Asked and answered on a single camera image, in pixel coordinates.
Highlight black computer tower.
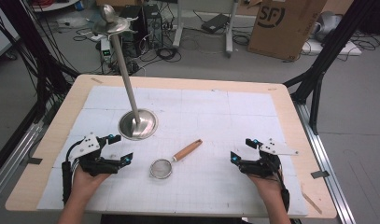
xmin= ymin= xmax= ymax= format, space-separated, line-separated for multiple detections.
xmin=118 ymin=3 xmax=164 ymax=58

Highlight black flat device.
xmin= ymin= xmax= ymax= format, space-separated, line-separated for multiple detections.
xmin=201 ymin=12 xmax=232 ymax=35

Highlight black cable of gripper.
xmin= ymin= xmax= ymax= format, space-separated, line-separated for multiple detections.
xmin=271 ymin=157 xmax=291 ymax=213
xmin=61 ymin=139 xmax=84 ymax=206

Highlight white metal stand leg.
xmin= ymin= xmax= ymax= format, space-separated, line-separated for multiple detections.
xmin=224 ymin=0 xmax=241 ymax=58
xmin=172 ymin=0 xmax=185 ymax=49

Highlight person's left hand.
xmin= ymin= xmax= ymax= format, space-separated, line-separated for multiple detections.
xmin=71 ymin=162 xmax=113 ymax=202

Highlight black metal frame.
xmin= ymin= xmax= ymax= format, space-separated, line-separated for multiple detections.
xmin=283 ymin=0 xmax=377 ymax=136
xmin=0 ymin=0 xmax=81 ymax=125

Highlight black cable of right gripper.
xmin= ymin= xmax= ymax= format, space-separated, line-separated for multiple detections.
xmin=271 ymin=157 xmax=291 ymax=213

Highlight white panel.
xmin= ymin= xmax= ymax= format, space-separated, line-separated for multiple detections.
xmin=0 ymin=0 xmax=21 ymax=61

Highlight thin wooden strip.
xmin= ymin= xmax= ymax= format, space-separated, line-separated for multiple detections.
xmin=302 ymin=191 xmax=324 ymax=216

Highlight coiled black cable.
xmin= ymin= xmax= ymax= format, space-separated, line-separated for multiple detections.
xmin=155 ymin=46 xmax=183 ymax=63

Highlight person's right hand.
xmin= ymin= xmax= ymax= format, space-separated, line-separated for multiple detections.
xmin=246 ymin=173 xmax=284 ymax=203

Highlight brown cardboard box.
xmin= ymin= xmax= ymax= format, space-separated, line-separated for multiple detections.
xmin=246 ymin=0 xmax=330 ymax=62

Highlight tall metal utensil stand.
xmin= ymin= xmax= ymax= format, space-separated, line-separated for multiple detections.
xmin=91 ymin=4 xmax=159 ymax=142

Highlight white flat board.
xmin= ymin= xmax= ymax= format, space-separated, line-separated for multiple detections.
xmin=301 ymin=38 xmax=363 ymax=57

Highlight white grid mat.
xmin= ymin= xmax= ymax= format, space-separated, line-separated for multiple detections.
xmin=35 ymin=85 xmax=309 ymax=218

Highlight white power strip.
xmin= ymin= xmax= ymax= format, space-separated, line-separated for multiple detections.
xmin=99 ymin=37 xmax=113 ymax=63

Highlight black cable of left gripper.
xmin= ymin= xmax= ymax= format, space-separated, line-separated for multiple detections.
xmin=61 ymin=139 xmax=84 ymax=206

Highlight aluminium rail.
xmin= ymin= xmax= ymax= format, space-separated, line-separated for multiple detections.
xmin=293 ymin=102 xmax=358 ymax=224
xmin=0 ymin=119 xmax=46 ymax=204

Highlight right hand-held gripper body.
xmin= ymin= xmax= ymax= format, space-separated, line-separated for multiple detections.
xmin=238 ymin=138 xmax=300 ymax=179

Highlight strainer with wooden handle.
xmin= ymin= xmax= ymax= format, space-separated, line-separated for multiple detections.
xmin=148 ymin=138 xmax=204 ymax=180

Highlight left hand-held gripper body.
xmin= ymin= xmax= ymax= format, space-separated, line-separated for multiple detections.
xmin=67 ymin=133 xmax=120 ymax=177

